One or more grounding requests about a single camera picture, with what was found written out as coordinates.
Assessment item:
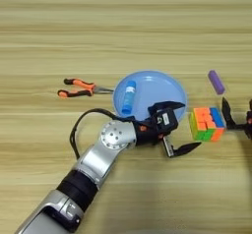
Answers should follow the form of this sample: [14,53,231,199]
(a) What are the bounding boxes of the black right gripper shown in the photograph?
[220,96,252,141]

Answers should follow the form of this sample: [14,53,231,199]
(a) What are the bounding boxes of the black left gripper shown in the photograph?
[132,100,203,159]

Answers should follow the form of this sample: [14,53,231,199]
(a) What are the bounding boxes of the multicoloured puzzle cube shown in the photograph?
[188,105,226,143]

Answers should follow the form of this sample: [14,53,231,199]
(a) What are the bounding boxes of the purple cylinder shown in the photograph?
[207,69,226,95]

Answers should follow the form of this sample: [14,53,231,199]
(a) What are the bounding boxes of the light blue round plate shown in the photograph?
[112,70,189,125]

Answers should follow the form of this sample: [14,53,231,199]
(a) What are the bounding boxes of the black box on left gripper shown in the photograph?
[156,108,180,136]

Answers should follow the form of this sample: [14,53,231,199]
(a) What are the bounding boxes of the blue glue stick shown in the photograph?
[121,80,137,115]

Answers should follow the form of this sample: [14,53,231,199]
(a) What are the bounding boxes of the orange black needle-nose pliers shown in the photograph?
[57,78,115,99]

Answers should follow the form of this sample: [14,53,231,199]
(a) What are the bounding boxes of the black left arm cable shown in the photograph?
[69,108,136,160]

